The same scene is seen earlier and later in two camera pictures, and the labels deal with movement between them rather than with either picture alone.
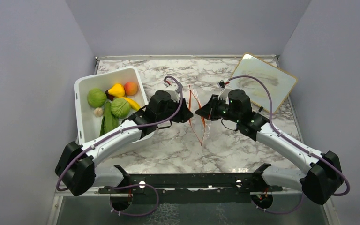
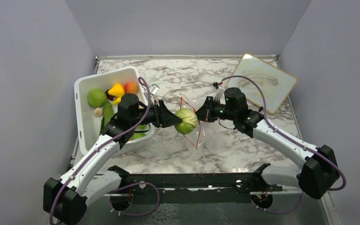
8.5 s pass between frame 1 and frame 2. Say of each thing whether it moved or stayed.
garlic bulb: stayed
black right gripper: stayed
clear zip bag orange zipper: moved
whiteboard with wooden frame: stayed
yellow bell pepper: stayed
